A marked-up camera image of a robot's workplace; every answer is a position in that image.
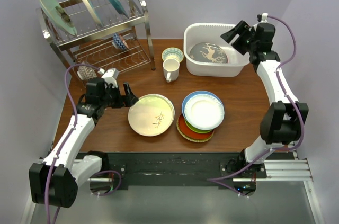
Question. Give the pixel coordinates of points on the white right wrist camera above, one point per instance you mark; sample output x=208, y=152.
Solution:
x=262, y=18

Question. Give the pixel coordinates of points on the cream ceramic mug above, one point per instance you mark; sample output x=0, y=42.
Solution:
x=171, y=68

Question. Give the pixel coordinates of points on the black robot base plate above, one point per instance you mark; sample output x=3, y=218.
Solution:
x=177, y=169

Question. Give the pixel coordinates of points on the grey reindeer plate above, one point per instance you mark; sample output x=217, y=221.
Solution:
x=208, y=52

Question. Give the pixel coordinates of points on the teal patterned small bowl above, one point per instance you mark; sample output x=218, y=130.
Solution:
x=173, y=53

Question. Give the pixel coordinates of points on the blue zigzag bowl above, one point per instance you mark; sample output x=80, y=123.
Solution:
x=119, y=42

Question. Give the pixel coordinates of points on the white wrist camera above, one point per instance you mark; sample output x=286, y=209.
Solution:
x=262, y=18
x=110, y=76

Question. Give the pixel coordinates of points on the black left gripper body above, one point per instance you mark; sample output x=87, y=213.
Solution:
x=112, y=98

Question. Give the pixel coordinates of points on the cream rimmed racked plate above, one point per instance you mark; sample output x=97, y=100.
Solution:
x=90, y=8

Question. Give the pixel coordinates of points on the white paper plate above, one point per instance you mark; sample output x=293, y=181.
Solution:
x=204, y=111

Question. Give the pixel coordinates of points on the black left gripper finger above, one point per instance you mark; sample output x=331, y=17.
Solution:
x=127, y=90
x=129, y=101

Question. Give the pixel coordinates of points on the cream leaf pattern plate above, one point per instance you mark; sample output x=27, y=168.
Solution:
x=150, y=116

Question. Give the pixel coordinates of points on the green floral racked plate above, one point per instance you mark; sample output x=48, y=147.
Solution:
x=58, y=16

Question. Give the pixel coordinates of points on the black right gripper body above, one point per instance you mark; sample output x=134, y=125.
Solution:
x=251, y=45

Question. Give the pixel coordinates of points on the steel dish rack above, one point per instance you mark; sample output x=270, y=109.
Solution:
x=101, y=52

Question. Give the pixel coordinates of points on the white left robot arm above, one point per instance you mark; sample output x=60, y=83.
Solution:
x=56, y=180

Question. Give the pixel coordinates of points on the white plastic bin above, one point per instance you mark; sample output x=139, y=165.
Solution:
x=210, y=33

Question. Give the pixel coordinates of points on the white fluted bottom plate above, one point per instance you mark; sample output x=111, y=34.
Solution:
x=172, y=108

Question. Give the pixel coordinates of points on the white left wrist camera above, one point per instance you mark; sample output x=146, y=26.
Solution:
x=110, y=76

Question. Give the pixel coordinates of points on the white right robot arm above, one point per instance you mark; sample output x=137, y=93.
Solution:
x=255, y=58

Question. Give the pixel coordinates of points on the yellow woven rim plate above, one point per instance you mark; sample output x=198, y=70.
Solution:
x=194, y=139

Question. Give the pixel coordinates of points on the red plate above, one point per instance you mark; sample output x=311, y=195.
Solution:
x=188, y=132

